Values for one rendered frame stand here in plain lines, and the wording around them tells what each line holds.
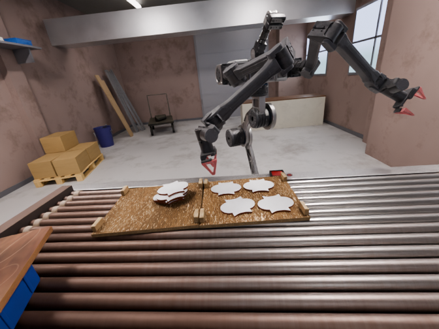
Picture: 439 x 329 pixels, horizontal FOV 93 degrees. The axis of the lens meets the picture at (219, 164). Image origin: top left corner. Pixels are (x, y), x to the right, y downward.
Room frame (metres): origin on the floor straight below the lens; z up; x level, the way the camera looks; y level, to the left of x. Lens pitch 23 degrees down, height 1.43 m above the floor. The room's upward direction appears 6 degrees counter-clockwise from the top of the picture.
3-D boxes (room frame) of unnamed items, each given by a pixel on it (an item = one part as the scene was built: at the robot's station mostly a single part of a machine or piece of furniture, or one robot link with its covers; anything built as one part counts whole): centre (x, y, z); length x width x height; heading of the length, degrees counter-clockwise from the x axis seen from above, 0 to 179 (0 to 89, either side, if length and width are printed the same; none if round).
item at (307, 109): (5.97, -1.84, 0.38); 2.24 x 0.73 x 0.76; 87
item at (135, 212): (0.81, 0.30, 0.93); 0.41 x 0.35 x 0.02; 89
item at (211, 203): (0.80, -0.11, 0.93); 0.41 x 0.35 x 0.02; 88
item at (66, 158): (3.82, 2.84, 0.36); 1.24 x 0.95 x 0.72; 177
